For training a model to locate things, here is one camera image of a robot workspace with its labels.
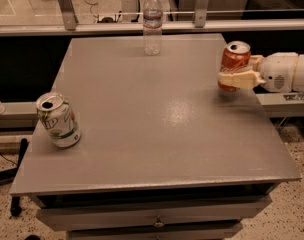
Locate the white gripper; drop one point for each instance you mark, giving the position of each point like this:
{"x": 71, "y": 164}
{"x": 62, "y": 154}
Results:
{"x": 277, "y": 71}

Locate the red coke can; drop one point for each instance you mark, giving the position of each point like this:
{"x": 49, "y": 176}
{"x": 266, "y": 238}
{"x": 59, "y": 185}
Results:
{"x": 235, "y": 55}

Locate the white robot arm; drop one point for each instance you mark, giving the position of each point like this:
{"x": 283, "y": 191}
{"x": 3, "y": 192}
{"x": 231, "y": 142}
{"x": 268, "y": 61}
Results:
{"x": 298, "y": 77}

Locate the clear plastic water bottle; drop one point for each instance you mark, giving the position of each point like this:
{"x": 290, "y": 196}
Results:
{"x": 152, "y": 26}

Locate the white green 7up can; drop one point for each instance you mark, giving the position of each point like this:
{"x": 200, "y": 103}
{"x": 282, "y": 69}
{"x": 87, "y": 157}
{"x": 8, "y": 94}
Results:
{"x": 57, "y": 117}

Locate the metal railing beam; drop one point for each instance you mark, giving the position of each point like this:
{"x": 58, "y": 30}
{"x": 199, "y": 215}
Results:
{"x": 177, "y": 27}

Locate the grey drawer cabinet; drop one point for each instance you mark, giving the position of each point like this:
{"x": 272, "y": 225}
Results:
{"x": 154, "y": 129}

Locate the lower grey drawer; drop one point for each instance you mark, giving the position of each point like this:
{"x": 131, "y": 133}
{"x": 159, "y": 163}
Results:
{"x": 189, "y": 231}

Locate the grey drawer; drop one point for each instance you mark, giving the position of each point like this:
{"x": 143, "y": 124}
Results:
{"x": 189, "y": 231}
{"x": 153, "y": 213}

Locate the upper grey drawer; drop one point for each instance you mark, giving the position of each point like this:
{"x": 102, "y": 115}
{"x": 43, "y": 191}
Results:
{"x": 153, "y": 213}

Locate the black chair base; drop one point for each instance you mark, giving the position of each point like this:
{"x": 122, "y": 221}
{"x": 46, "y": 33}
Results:
{"x": 7, "y": 176}

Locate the right metal railing post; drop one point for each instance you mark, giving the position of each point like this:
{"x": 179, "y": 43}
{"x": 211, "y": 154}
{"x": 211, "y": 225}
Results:
{"x": 200, "y": 13}

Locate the metal railing post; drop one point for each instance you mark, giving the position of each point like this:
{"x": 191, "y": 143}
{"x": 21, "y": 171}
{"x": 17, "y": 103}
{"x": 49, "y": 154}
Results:
{"x": 68, "y": 14}
{"x": 200, "y": 13}

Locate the left metal railing post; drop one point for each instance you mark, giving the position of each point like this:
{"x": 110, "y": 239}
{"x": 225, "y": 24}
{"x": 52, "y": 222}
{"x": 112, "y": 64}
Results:
{"x": 68, "y": 14}

